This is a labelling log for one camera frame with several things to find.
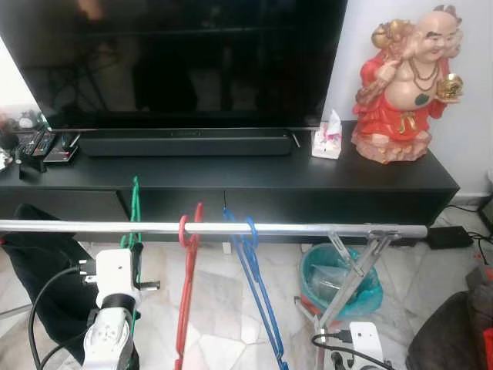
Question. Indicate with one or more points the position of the green plastic hanger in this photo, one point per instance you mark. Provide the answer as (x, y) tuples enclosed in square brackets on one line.
[(135, 200)]

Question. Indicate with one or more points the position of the red plastic hanger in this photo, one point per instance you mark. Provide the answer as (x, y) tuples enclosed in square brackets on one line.
[(185, 308)]

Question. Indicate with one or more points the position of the blue plastic hanger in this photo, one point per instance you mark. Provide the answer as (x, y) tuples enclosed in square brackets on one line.
[(257, 293)]

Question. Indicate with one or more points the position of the black soundbar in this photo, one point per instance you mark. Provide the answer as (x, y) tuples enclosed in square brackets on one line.
[(185, 143)]

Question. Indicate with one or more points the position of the black power adapter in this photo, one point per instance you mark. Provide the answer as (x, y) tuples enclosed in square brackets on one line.
[(451, 237)]

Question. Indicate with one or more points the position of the black remote control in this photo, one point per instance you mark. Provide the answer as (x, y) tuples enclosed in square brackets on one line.
[(35, 144)]

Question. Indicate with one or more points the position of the dark grey sofa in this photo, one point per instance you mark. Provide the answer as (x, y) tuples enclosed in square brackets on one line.
[(447, 339)]

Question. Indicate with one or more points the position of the silver clothes rack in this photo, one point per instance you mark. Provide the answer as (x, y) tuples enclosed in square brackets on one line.
[(308, 229)]

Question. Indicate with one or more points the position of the black TV cabinet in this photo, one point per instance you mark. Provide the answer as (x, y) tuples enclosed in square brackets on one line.
[(308, 181)]

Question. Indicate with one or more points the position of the black television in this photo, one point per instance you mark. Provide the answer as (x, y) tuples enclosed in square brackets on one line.
[(169, 62)]

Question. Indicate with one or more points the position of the white pink tissue pack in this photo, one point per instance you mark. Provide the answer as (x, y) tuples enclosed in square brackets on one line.
[(326, 142)]

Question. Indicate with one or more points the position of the orange bin with teal bag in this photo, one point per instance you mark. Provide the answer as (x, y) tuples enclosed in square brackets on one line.
[(366, 297)]

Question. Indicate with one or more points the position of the red laughing Buddha statue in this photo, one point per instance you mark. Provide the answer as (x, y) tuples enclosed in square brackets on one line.
[(400, 100)]

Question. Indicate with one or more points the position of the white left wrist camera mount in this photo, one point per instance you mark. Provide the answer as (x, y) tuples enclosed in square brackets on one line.
[(115, 270)]

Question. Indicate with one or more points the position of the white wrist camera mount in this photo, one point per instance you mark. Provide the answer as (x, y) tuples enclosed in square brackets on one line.
[(115, 270), (368, 343)]

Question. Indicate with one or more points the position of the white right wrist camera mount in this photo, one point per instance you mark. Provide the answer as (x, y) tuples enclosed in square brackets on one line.
[(368, 343)]

